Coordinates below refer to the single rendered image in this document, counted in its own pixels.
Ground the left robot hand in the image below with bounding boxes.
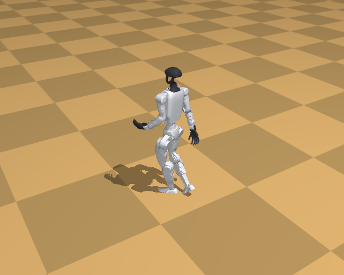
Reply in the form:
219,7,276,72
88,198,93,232
133,119,147,129

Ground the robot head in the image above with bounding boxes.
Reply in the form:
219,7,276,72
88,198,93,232
165,67,182,93

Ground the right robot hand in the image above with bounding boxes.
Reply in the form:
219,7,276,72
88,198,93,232
188,125,199,145

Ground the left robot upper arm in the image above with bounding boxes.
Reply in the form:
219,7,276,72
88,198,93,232
155,92,167,122

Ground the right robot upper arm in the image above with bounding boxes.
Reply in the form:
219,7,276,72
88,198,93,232
181,87,191,113

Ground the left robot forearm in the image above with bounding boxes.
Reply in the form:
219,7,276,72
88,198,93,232
143,116,163,130

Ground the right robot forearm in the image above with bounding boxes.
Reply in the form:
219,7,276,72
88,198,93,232
185,108,195,129

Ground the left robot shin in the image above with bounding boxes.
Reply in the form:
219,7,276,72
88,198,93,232
162,166,174,190

